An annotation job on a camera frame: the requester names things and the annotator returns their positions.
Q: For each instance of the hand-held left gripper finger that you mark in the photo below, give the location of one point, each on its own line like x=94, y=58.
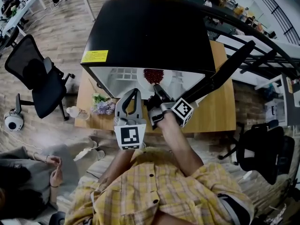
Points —
x=139, y=107
x=120, y=104

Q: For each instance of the white plate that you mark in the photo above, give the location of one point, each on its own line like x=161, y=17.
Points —
x=141, y=81

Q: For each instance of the black fridge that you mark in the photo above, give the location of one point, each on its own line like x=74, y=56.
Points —
x=150, y=36

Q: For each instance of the white round device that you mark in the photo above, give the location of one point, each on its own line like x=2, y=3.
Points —
x=13, y=122

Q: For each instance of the person's right forearm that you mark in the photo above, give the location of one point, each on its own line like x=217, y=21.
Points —
x=177, y=144

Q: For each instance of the yellow warning sticker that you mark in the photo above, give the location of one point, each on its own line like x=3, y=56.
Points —
x=95, y=56

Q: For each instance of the black fridge door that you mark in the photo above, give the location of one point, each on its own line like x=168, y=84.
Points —
x=225, y=67

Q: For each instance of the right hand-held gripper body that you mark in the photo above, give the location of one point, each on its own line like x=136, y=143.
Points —
x=182, y=110

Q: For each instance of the white shelf unit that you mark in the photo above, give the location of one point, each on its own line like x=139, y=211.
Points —
x=279, y=97

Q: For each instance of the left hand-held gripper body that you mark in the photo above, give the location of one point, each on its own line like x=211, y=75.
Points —
x=130, y=135

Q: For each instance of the clear plastic bottle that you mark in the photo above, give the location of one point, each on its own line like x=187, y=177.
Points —
x=76, y=112

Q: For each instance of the purple and green flower bouquet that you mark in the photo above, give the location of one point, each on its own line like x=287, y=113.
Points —
x=103, y=105

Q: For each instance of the yellow plaid shirt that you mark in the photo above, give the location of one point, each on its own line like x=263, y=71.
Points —
x=150, y=191

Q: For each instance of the red food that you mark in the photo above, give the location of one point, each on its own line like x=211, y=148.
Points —
x=153, y=75

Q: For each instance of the black metal railing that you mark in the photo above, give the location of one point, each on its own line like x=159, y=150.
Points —
x=246, y=32

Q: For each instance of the person's left forearm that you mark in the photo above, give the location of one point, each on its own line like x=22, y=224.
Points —
x=119, y=165

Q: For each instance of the black mesh office chair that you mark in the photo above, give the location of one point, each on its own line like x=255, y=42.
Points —
x=44, y=88

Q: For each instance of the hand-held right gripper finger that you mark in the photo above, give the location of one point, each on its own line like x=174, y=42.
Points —
x=153, y=102
x=164, y=94

